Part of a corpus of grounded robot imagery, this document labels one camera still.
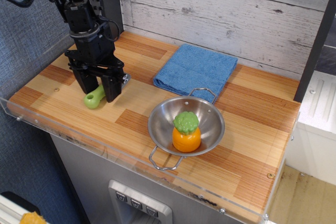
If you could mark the blue folded cloth napkin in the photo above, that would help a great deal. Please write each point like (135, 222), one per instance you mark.
(197, 71)

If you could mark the grey toy fridge cabinet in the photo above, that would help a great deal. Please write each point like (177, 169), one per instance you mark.
(91, 172)

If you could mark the small steel two-handled bowl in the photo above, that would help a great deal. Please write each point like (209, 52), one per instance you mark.
(160, 126)

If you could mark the orange toy carrot green top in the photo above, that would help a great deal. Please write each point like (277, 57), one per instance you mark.
(186, 135)

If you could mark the clear acrylic table guard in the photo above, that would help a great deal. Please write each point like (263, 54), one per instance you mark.
(257, 107)

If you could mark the dark right upright post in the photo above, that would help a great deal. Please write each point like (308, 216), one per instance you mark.
(316, 50)

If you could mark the white toy sink counter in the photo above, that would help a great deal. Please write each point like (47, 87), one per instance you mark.
(311, 148)

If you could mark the yellow toy at bottom left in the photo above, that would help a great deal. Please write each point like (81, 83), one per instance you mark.
(32, 218)

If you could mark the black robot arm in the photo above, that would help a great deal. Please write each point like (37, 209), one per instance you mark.
(80, 15)

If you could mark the silver dispenser button panel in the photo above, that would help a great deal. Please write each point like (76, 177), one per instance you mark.
(132, 206)

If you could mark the green handled grey toy spatula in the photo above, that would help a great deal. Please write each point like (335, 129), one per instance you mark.
(93, 99)

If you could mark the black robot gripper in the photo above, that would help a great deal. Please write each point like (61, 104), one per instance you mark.
(94, 57)

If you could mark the white black box bottom left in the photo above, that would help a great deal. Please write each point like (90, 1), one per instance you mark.
(13, 207)

